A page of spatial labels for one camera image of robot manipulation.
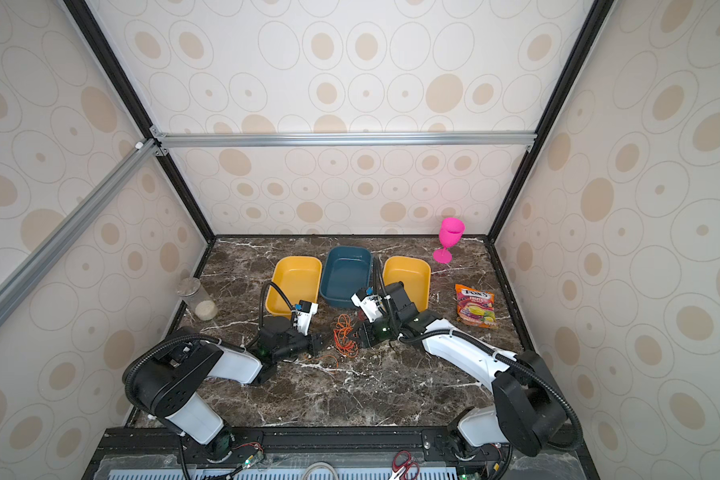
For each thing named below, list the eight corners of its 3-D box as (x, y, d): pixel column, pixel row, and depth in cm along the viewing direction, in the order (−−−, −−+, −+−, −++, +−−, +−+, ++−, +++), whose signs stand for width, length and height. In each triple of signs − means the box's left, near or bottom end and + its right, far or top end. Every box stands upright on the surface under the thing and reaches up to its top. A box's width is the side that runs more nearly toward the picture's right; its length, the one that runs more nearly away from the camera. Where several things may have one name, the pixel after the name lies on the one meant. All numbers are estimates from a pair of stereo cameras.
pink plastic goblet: (434, 264, 114) (442, 235, 102) (430, 247, 120) (438, 217, 107) (456, 264, 114) (467, 235, 102) (452, 247, 120) (462, 217, 107)
